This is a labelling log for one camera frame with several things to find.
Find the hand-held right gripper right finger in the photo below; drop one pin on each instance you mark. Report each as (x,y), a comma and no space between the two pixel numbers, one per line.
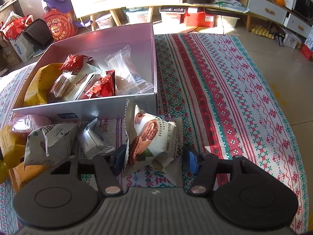
(190,159)

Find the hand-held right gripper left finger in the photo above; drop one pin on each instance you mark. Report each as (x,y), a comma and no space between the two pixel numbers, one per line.
(119,159)

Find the small silver snack packet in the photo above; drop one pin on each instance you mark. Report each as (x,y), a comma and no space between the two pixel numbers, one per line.
(91,139)

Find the white green nut packet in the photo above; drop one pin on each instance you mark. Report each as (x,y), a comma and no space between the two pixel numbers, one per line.
(151,137)

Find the silver cardboard box pink inside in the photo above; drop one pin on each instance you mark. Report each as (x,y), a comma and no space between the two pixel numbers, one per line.
(110,107)

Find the grey white nut packet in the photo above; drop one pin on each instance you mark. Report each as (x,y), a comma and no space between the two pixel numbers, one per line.
(53,137)

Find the red foil snack packet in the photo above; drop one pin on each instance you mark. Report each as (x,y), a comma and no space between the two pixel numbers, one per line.
(75,63)
(102,88)

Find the clear rice cracker packet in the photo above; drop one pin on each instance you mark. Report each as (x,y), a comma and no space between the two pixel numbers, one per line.
(124,78)

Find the clear packet brown cake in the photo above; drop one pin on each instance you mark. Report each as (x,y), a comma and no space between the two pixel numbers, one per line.
(60,85)

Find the pink snack packet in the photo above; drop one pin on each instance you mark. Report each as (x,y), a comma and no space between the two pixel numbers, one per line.
(29,122)

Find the bright yellow snack packet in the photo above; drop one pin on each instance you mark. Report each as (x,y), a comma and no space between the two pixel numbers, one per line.
(11,149)

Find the large yellow snack bag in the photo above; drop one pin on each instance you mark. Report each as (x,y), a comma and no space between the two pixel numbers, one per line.
(40,83)

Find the red green patterned woven mat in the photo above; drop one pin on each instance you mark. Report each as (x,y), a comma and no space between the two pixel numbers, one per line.
(220,102)

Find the small clear storage bin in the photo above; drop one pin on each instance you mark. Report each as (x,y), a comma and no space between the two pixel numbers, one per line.
(104,22)

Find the red storage box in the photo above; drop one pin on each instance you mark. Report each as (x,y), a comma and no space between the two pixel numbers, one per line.
(199,17)

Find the white storage bin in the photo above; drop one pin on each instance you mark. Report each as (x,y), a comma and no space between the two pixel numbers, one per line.
(228,21)

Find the clear storage bin green lid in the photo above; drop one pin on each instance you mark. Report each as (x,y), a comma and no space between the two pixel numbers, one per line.
(137,16)

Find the clear storage bin black lid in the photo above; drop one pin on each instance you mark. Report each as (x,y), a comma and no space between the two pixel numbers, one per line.
(172,16)

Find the yellow egg tray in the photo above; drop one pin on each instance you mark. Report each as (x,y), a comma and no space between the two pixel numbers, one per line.
(262,32)

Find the red printed gift bag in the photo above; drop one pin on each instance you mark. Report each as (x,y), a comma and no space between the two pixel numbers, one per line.
(61,24)

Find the white paper bag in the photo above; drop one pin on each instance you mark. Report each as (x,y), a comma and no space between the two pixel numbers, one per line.
(22,47)

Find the black plastic basket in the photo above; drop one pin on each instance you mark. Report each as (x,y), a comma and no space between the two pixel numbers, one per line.
(38,33)

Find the red flat box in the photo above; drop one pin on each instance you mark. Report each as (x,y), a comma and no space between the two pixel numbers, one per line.
(307,52)

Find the low wooden cabinet white drawers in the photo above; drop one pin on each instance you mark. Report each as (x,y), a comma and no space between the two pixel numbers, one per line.
(266,9)

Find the red plastic bag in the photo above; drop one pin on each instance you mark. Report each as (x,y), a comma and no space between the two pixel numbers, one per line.
(14,25)

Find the orange fruit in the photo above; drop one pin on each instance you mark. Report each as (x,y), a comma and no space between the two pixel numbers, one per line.
(280,0)

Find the white microwave oven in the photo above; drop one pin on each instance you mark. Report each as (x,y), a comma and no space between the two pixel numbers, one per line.
(303,5)

